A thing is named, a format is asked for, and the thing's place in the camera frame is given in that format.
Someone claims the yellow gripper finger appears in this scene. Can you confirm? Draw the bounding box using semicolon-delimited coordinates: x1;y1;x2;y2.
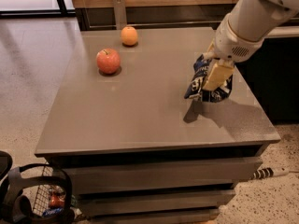
203;59;235;91

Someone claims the striped cable on floor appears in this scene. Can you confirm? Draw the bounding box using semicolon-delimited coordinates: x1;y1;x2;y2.
250;167;299;181

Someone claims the grey drawer cabinet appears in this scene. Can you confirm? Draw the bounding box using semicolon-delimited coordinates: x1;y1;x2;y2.
36;28;279;224

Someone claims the orange fruit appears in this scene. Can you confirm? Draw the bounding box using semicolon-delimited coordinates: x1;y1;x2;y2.
121;26;138;46

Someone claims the wire basket with snacks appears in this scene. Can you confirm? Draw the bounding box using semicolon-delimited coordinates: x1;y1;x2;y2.
33;165;72;217

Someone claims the red apple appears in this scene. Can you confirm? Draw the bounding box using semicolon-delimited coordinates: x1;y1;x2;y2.
96;49;121;75

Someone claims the blue chip bag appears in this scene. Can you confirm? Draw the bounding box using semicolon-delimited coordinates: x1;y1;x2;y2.
184;54;233;103

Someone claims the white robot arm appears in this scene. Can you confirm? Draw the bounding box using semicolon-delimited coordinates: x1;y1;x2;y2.
201;0;299;91

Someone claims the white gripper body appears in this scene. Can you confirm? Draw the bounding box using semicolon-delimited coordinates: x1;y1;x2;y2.
204;13;263;63

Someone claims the left metal bracket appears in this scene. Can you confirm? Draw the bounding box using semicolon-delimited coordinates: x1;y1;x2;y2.
112;0;127;30

